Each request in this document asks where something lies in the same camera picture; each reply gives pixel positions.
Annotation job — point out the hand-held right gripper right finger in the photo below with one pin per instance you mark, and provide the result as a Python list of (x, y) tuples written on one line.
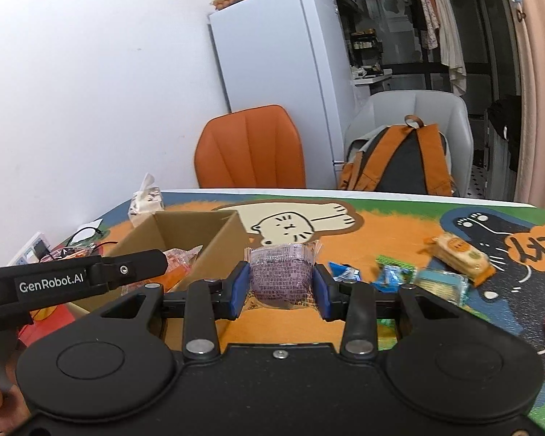
[(322, 293)]

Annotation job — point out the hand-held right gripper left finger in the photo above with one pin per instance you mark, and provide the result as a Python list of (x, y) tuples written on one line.
[(240, 290)]

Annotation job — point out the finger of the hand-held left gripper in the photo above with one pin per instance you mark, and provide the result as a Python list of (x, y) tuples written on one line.
[(136, 265)]

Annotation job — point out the blue candy wrapper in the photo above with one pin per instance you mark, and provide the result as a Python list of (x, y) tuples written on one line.
[(345, 272)]

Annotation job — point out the small striped snack packet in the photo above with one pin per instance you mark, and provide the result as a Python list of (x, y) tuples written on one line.
[(179, 262)]

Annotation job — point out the purple bun packet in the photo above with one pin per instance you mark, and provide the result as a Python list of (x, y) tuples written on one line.
[(279, 272)]

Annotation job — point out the brown cardboard box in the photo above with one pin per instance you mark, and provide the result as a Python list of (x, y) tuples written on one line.
[(218, 240)]

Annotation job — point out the blue-green candy wrapper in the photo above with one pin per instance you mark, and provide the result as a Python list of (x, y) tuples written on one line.
[(393, 277)]

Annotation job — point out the teal cracker packet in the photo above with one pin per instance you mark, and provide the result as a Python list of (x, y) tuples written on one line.
[(443, 285)]

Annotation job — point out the orange cake packet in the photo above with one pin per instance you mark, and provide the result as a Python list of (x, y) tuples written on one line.
[(463, 254)]

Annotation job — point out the person's left hand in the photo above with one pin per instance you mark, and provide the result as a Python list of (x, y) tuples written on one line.
[(9, 413)]

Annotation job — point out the red snack bag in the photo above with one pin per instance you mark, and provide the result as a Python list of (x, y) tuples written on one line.
[(72, 252)]

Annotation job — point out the white power strip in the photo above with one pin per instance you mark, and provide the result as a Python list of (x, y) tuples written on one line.
[(27, 250)]

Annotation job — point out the white paper sheet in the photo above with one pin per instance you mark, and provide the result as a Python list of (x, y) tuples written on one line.
[(91, 228)]

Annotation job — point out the printed tissue pack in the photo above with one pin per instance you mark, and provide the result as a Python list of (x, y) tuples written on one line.
[(143, 202)]

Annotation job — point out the colourful printed table mat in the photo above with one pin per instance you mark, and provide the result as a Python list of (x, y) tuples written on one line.
[(381, 231)]

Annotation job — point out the orange chair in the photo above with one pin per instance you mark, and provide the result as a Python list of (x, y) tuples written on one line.
[(250, 150)]

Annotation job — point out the orange and black backpack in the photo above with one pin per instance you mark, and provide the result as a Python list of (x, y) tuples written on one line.
[(399, 163)]

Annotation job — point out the grey chair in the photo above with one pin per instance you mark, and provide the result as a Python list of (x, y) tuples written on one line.
[(436, 109)]

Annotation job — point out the white counter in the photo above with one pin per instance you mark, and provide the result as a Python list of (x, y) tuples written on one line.
[(372, 75)]

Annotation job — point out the white fridge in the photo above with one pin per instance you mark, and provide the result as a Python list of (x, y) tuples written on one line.
[(272, 54)]

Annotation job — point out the black garment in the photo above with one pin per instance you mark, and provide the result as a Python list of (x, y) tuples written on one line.
[(504, 131)]

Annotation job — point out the white hanging garment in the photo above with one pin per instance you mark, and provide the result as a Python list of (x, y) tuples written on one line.
[(449, 32)]

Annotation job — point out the pink curtain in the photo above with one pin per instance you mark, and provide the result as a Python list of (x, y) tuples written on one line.
[(540, 91)]

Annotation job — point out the floral hanging garment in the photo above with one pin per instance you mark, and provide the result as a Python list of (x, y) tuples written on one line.
[(424, 4)]

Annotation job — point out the blue curtain clip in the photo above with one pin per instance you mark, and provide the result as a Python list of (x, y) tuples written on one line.
[(517, 4)]

